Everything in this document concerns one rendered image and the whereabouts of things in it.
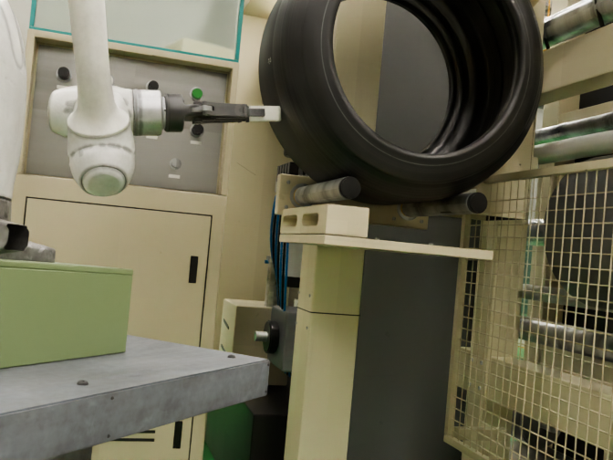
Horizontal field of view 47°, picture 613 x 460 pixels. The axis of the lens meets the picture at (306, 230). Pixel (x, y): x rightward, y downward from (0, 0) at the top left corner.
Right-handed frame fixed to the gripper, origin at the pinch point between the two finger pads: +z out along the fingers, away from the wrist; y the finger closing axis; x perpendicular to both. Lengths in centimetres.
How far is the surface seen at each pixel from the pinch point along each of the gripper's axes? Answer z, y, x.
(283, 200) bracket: 9.3, 22.6, 16.9
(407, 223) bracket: 41, 22, 24
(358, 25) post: 31.2, 24.7, -26.6
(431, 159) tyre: 31.1, -12.8, 11.0
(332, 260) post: 21.9, 25.0, 32.1
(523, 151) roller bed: 73, 18, 6
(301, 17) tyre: 5.6, -10.9, -16.7
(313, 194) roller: 11.8, 6.0, 16.6
